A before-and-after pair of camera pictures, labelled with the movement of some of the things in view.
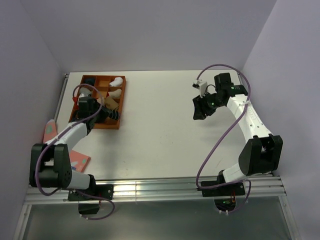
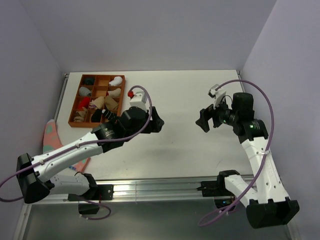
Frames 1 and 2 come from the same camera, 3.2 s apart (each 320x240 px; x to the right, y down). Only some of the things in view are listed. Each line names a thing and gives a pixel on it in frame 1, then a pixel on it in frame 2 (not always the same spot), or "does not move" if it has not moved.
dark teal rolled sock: (89, 81) does not move
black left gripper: (105, 113) -> (155, 123)
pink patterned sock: (79, 161) does not move
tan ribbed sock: (111, 103) does not move
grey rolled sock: (84, 92) does not move
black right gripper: (200, 108) -> (206, 114)
